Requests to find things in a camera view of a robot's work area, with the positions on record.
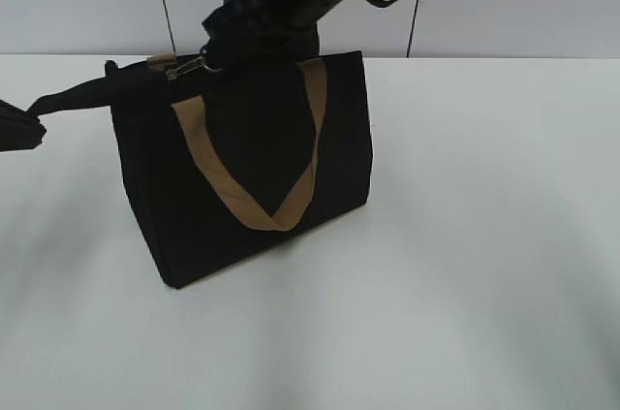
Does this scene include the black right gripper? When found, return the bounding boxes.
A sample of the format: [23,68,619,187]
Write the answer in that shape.
[201,0,320,72]

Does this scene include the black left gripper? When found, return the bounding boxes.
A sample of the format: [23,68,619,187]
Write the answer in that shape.
[1,101,47,151]

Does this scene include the silver zipper pull with ring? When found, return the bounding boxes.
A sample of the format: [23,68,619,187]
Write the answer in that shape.
[166,55,222,80]

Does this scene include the black canvas tote bag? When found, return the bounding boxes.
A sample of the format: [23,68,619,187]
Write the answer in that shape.
[30,51,373,289]

